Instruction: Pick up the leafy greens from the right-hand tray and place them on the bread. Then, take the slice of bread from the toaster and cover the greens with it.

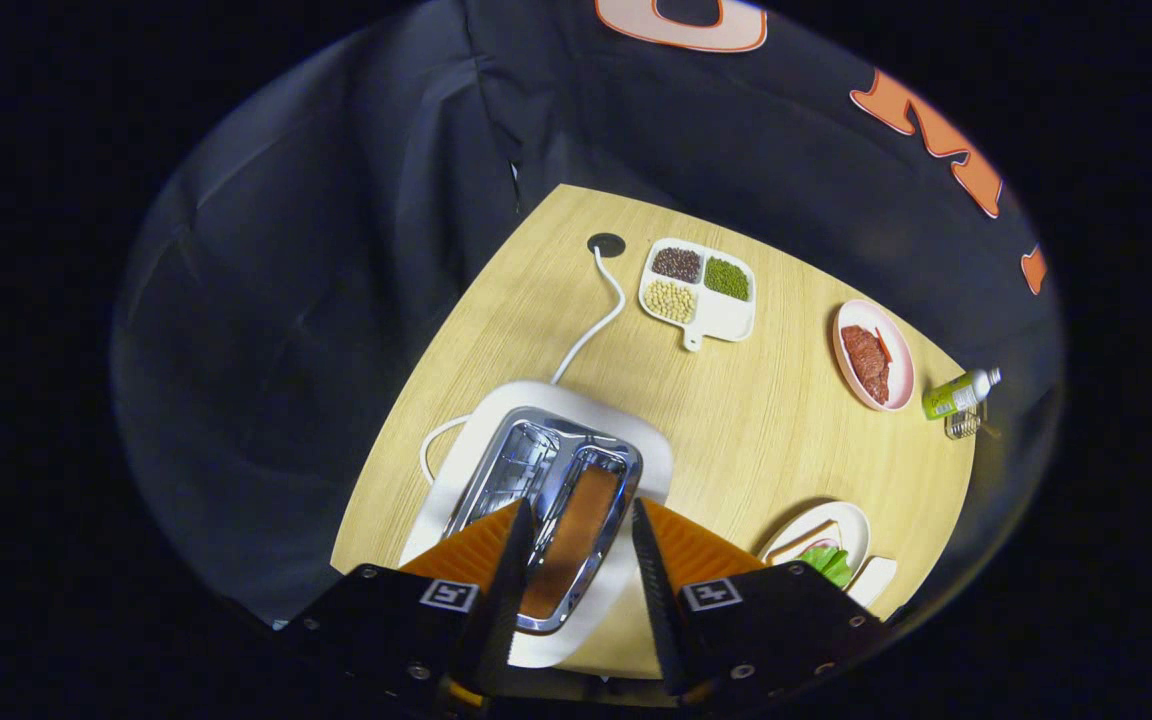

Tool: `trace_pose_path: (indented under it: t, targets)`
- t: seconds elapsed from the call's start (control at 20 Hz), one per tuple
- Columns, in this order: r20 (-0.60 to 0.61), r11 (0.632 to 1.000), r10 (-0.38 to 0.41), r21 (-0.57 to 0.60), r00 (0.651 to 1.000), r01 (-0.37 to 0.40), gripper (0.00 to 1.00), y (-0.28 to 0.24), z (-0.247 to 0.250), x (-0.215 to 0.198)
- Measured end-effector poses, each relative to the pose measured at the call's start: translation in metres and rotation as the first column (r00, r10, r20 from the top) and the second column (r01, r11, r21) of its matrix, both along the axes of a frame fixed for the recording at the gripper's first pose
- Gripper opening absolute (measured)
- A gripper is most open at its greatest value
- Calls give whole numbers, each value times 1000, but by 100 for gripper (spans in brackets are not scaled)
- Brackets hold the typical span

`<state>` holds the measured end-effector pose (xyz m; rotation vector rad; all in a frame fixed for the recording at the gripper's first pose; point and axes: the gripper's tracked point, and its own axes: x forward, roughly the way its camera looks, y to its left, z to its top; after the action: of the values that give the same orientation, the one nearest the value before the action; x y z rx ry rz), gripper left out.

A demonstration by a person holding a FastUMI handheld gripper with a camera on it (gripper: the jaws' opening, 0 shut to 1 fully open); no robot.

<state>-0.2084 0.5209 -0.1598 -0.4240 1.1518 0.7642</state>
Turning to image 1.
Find pink plate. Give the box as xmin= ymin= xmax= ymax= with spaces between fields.
xmin=832 ymin=299 xmax=916 ymax=413

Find pile of yellow soybeans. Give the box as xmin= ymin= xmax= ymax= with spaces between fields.
xmin=643 ymin=279 xmax=697 ymax=324

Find toasted bread slice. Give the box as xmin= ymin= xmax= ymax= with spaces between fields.
xmin=521 ymin=465 xmax=623 ymax=621

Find white toaster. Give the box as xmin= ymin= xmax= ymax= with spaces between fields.
xmin=398 ymin=380 xmax=675 ymax=669

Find wire mesh utensil basket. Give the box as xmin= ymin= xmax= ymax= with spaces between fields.
xmin=944 ymin=400 xmax=1002 ymax=441

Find white bread slice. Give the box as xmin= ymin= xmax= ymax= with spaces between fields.
xmin=765 ymin=519 xmax=839 ymax=564

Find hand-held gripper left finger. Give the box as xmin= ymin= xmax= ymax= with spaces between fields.
xmin=281 ymin=497 xmax=535 ymax=711

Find white rectangular tray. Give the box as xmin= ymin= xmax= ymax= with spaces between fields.
xmin=844 ymin=556 xmax=899 ymax=609

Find white power cable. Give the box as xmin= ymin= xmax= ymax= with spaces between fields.
xmin=419 ymin=245 xmax=629 ymax=487

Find black backdrop cloth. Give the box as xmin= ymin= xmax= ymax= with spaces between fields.
xmin=111 ymin=0 xmax=1067 ymax=641

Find pile of red beans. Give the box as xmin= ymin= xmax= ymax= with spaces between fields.
xmin=652 ymin=247 xmax=703 ymax=284

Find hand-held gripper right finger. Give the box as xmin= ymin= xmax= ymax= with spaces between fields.
xmin=631 ymin=497 xmax=887 ymax=711

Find pile of green beans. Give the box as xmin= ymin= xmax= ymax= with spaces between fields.
xmin=704 ymin=257 xmax=751 ymax=301

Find round grey plate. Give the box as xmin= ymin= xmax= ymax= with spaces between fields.
xmin=758 ymin=500 xmax=872 ymax=593

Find brown meat pieces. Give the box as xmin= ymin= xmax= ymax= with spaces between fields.
xmin=841 ymin=325 xmax=891 ymax=405

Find green label metal bottle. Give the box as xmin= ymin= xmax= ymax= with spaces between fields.
xmin=922 ymin=367 xmax=1003 ymax=421

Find white divided dish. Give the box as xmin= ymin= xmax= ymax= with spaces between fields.
xmin=637 ymin=237 xmax=757 ymax=353

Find green lettuce leaf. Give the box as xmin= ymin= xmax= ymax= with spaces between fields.
xmin=798 ymin=545 xmax=855 ymax=590

